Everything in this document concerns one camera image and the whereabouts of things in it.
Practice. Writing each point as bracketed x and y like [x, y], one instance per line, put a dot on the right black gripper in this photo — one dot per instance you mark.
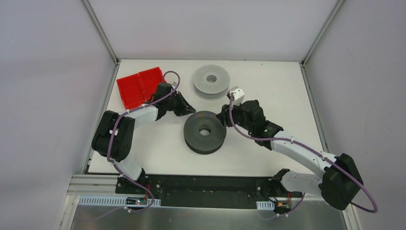
[231, 115]

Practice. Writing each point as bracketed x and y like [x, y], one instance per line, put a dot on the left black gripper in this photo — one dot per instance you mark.
[177, 102]

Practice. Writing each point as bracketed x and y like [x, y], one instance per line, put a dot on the white perforated spool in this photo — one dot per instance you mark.
[211, 82]

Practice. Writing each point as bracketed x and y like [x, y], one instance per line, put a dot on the dark grey spool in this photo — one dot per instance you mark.
[204, 133]

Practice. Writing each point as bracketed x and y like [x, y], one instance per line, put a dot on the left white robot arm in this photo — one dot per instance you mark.
[114, 134]

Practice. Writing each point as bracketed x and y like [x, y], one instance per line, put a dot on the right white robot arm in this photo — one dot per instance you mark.
[334, 178]

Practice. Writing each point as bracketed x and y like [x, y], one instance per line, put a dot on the red plastic bin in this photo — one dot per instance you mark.
[136, 89]

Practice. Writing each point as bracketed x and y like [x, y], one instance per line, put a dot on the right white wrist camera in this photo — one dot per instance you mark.
[236, 94]

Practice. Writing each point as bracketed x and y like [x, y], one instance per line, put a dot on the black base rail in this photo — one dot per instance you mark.
[212, 191]

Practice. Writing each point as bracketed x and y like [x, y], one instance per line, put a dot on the right white cable duct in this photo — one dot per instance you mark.
[265, 205]

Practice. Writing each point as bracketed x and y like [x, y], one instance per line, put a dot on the white cable duct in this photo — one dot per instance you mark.
[117, 201]
[265, 205]

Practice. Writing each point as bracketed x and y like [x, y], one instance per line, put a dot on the left white cable duct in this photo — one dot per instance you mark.
[117, 201]

